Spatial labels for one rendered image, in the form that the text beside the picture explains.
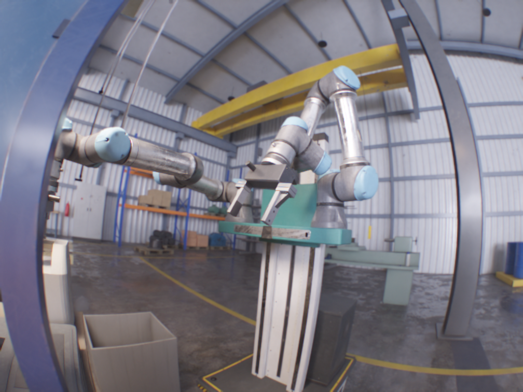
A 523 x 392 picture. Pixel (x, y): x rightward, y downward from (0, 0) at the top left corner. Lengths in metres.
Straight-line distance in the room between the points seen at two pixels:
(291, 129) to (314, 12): 8.09
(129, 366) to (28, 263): 1.24
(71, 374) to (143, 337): 1.45
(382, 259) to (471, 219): 2.02
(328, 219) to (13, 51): 0.89
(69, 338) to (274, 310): 1.05
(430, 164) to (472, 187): 5.39
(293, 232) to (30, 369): 0.86
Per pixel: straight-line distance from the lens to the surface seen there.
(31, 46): 0.27
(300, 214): 1.05
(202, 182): 1.02
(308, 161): 0.66
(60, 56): 0.23
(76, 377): 0.41
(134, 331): 1.78
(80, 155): 0.62
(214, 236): 10.61
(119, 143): 0.52
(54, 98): 0.21
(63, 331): 0.53
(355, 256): 4.43
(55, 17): 0.29
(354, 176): 0.77
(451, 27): 10.27
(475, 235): 3.02
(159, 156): 0.63
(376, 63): 6.69
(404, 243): 4.31
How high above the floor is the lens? 1.28
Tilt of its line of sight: 8 degrees up
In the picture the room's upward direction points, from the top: 5 degrees clockwise
